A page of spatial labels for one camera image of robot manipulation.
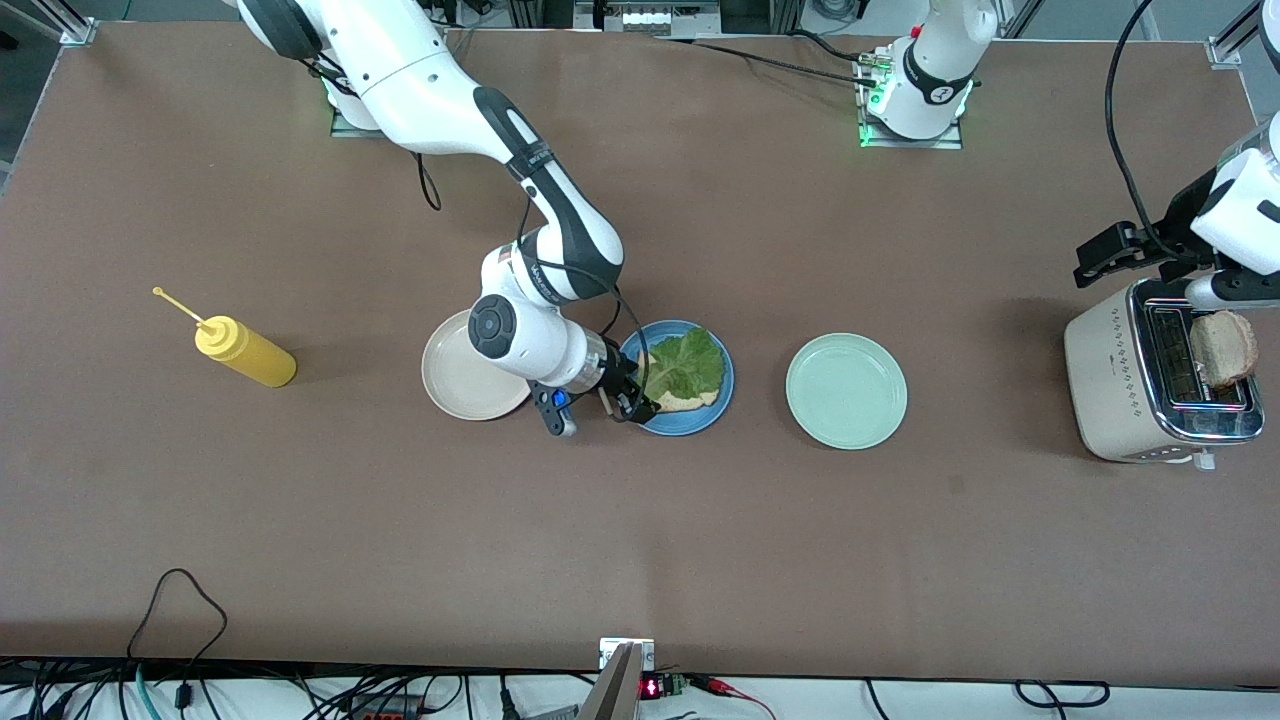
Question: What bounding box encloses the black cable across table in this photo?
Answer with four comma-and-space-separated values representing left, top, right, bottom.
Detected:
650, 35, 886, 91

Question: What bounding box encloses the green lettuce leaf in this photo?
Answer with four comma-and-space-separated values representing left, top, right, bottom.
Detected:
645, 327, 727, 401

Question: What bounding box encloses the blue plate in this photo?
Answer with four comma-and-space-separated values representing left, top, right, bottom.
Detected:
618, 319, 735, 437

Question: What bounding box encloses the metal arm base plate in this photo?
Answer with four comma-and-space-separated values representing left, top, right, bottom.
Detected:
857, 50, 964, 151
330, 95, 389, 139

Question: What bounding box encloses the light green plate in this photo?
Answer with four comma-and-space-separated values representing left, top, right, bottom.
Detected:
785, 332, 909, 451

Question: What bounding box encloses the yellow mustard squeeze bottle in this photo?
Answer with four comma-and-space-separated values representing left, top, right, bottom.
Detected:
153, 287, 298, 389

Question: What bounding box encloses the grey metal camera bracket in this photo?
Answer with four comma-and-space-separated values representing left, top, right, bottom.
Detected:
578, 638, 656, 720

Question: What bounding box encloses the red wire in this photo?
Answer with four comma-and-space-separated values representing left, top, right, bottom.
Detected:
690, 678, 776, 720

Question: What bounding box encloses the grey electronics unit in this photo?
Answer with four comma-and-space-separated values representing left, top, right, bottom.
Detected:
575, 0, 721, 36

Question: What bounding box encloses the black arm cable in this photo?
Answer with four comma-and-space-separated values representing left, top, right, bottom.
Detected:
1104, 0, 1216, 263
415, 150, 651, 423

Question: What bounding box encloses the beige plate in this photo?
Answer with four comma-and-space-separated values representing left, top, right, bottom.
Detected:
421, 308, 533, 421

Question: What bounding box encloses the toast bread slice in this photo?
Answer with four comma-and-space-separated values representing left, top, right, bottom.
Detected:
637, 348, 721, 414
1190, 311, 1259, 389

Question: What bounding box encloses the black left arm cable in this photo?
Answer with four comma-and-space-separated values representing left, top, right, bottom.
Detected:
1104, 0, 1216, 263

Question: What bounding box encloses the thin black looped cable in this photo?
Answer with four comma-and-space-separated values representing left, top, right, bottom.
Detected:
125, 568, 229, 686

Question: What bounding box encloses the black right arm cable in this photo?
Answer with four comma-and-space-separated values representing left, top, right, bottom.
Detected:
415, 150, 651, 423

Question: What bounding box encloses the beige chrome toaster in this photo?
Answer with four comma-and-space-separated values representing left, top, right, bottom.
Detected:
1063, 277, 1266, 471

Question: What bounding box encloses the black coiled cable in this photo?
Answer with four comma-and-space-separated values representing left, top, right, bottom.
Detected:
1015, 680, 1111, 709

